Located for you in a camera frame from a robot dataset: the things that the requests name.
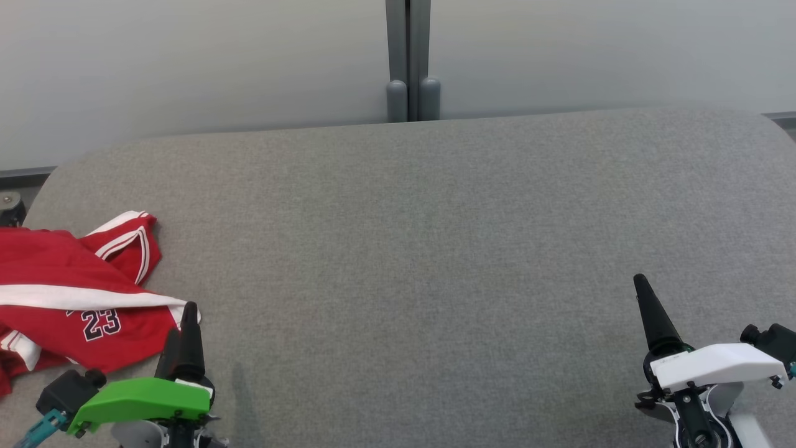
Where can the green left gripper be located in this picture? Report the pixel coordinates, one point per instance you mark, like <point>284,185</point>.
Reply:
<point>143,398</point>

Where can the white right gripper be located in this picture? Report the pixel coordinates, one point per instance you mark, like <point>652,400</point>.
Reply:
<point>715,364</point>

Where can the red basketball shorts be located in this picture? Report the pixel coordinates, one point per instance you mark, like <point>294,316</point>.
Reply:
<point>124,348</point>

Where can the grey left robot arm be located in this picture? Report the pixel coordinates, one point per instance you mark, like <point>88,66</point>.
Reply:
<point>155,434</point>

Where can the black round caster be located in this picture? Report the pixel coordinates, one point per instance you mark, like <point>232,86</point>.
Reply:
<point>10,208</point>

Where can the grey fabric sofa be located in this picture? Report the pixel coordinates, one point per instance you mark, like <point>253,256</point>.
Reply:
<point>398,249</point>

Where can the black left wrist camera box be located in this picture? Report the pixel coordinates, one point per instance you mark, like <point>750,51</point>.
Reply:
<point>68,391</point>

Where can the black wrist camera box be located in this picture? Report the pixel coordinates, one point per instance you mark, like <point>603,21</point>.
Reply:
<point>68,391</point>
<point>774,341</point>

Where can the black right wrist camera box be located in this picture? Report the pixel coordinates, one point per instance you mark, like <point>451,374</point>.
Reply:
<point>774,341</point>

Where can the dark grey wall base rail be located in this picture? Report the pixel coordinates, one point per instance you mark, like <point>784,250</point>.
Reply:
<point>783,119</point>
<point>25,175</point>

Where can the grey double partition post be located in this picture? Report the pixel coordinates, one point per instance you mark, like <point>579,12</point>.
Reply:
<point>408,56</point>

